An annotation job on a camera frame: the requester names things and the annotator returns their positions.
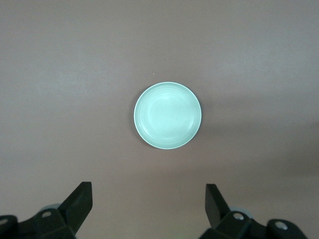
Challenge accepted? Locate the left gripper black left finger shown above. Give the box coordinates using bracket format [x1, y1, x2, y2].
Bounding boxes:
[0, 181, 94, 239]

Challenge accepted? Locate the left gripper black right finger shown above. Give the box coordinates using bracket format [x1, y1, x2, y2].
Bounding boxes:
[200, 184, 308, 239]

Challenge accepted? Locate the pale green round plate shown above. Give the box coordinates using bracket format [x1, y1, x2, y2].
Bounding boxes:
[133, 82, 202, 150]

